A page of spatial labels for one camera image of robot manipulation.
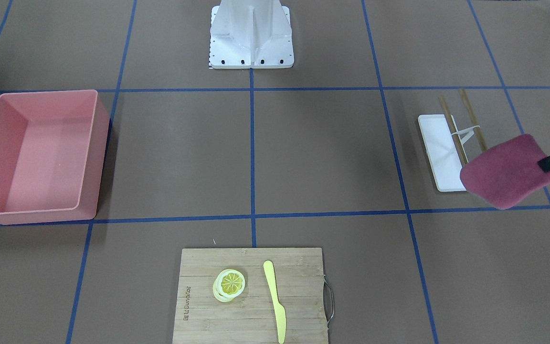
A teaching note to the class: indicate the yellow lemon slice toy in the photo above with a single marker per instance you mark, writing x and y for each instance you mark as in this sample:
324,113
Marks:
228,285

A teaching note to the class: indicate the white rectangular tray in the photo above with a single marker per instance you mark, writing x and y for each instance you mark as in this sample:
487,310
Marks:
441,151

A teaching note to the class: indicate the maroon cleaning cloth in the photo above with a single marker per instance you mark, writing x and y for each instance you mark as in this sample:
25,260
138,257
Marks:
507,173

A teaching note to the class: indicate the pink plastic bin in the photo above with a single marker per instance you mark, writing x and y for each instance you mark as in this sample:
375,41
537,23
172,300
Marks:
52,148

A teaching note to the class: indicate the wooden chopstick with band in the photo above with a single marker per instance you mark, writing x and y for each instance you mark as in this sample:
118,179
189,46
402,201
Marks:
453,131

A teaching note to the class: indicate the bamboo cutting board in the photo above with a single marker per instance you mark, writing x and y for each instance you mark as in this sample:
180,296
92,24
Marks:
249,318

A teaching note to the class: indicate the yellow plastic knife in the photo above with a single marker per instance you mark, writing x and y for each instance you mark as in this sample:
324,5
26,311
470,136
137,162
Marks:
279,310

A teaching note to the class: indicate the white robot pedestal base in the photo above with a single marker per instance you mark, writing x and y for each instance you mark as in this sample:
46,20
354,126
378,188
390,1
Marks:
251,34

